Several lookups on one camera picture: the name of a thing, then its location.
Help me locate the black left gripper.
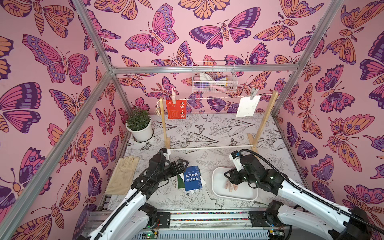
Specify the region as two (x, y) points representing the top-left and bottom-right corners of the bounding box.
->
(156, 158), (188, 184)

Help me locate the aluminium frame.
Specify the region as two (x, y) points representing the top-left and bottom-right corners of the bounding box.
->
(0, 0), (346, 240)

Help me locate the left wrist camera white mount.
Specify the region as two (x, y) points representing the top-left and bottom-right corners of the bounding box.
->
(160, 149), (171, 162)

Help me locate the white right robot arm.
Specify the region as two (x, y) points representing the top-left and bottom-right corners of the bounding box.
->
(224, 150), (374, 240)

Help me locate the plain white postcard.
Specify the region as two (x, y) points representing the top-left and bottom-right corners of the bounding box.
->
(236, 96), (261, 118)

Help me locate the white wire basket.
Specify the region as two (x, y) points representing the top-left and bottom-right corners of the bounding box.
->
(190, 61), (238, 94)

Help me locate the blue postcard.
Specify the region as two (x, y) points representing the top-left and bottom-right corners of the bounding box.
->
(184, 166), (203, 191)

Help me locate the wooden string rack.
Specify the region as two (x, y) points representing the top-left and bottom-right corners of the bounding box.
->
(155, 91), (278, 151)

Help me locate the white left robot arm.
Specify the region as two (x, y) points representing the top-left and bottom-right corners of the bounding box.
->
(78, 148), (189, 240)

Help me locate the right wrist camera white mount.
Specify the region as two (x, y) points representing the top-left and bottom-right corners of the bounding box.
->
(229, 151), (243, 172)

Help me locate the potted green plant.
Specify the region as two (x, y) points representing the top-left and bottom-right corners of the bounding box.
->
(126, 107), (154, 143)

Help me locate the green postcard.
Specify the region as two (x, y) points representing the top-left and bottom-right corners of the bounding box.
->
(177, 176), (185, 189)

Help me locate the red postcard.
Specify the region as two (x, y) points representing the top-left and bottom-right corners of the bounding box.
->
(166, 100), (187, 120)

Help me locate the grey clothespin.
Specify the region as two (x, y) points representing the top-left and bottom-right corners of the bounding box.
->
(250, 88), (259, 100)

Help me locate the white plastic tray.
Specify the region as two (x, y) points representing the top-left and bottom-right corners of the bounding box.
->
(212, 167), (259, 202)

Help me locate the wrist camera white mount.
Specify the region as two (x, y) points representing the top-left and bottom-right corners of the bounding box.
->
(229, 151), (243, 172)
(160, 149), (171, 162)

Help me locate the black corrugated left cable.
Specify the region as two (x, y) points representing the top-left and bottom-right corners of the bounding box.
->
(89, 149), (166, 240)

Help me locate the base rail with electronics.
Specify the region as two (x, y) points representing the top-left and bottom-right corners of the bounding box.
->
(80, 209), (340, 240)

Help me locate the beige work glove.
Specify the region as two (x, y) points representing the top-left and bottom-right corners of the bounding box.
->
(105, 155), (140, 196)

